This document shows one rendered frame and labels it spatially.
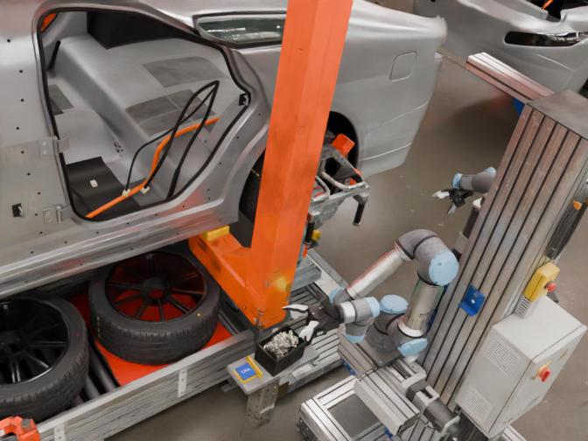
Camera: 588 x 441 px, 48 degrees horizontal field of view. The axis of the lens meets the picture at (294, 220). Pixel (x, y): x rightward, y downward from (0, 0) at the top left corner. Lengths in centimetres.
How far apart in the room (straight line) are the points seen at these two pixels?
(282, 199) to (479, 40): 317
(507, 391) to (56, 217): 191
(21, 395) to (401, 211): 308
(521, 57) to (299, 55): 322
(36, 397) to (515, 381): 194
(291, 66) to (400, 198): 290
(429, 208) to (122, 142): 246
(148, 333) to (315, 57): 155
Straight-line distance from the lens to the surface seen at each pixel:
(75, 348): 319
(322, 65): 244
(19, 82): 259
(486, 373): 273
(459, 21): 565
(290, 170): 262
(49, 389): 309
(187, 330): 326
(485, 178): 317
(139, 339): 326
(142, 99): 388
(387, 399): 287
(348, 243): 465
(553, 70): 547
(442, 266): 242
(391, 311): 277
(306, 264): 407
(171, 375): 325
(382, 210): 504
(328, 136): 351
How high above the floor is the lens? 296
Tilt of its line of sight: 39 degrees down
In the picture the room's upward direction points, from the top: 11 degrees clockwise
